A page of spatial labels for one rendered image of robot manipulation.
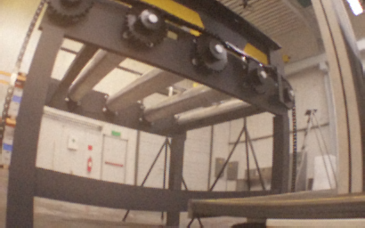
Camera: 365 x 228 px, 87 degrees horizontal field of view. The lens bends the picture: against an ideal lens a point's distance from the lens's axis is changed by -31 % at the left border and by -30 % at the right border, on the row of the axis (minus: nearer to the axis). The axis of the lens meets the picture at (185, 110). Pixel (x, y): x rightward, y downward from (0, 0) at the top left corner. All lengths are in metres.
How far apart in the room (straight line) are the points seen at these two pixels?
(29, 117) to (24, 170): 0.14
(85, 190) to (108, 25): 0.52
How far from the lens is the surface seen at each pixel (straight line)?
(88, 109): 1.74
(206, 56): 0.98
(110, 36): 0.84
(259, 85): 1.20
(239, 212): 0.47
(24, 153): 0.66
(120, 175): 10.59
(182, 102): 1.50
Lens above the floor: 0.35
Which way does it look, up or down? 17 degrees up
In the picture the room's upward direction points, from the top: 4 degrees clockwise
